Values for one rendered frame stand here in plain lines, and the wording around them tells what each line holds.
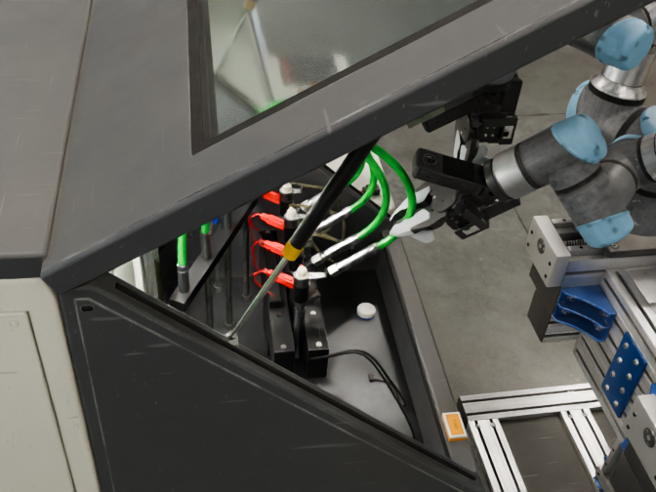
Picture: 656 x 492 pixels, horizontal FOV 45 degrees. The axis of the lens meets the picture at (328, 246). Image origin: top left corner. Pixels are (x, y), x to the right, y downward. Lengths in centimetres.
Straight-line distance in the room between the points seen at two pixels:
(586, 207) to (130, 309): 66
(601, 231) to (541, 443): 124
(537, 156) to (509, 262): 204
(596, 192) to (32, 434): 83
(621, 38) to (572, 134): 18
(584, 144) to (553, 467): 133
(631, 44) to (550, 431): 140
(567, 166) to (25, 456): 83
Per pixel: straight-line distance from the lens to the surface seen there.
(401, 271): 164
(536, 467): 232
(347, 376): 159
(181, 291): 136
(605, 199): 120
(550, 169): 118
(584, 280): 178
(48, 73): 116
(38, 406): 104
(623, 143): 133
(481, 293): 304
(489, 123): 135
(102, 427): 106
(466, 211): 124
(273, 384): 101
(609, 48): 127
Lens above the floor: 205
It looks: 41 degrees down
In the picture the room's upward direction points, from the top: 5 degrees clockwise
